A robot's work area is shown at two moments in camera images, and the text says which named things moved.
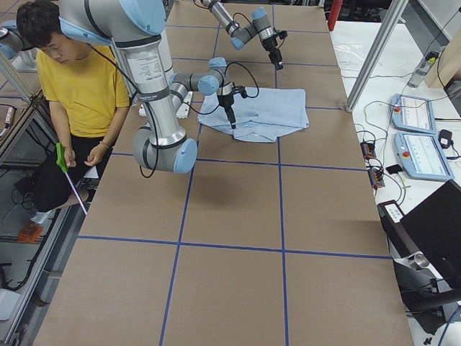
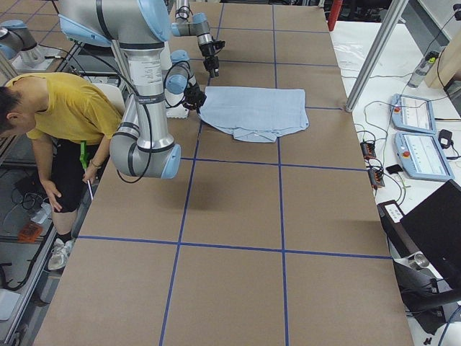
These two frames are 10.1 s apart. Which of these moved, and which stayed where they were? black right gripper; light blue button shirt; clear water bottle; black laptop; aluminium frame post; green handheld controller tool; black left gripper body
Moved: black right gripper; green handheld controller tool; black left gripper body
Stayed: light blue button shirt; aluminium frame post; black laptop; clear water bottle
